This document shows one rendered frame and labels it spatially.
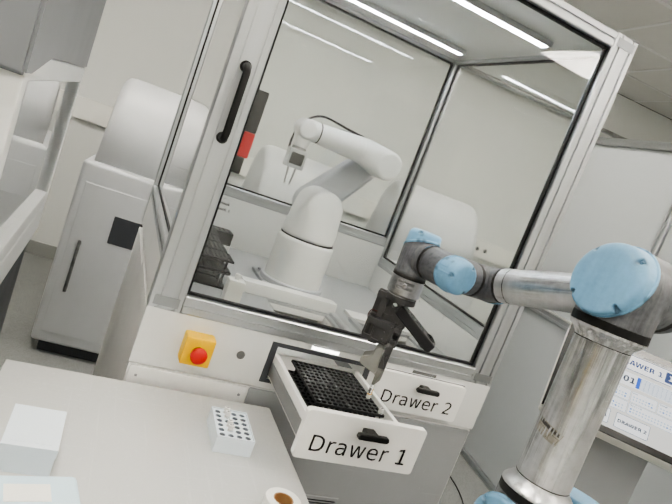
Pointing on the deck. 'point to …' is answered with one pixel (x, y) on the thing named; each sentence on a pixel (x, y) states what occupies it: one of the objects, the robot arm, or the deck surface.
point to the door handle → (235, 102)
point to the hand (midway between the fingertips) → (378, 379)
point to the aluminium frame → (174, 262)
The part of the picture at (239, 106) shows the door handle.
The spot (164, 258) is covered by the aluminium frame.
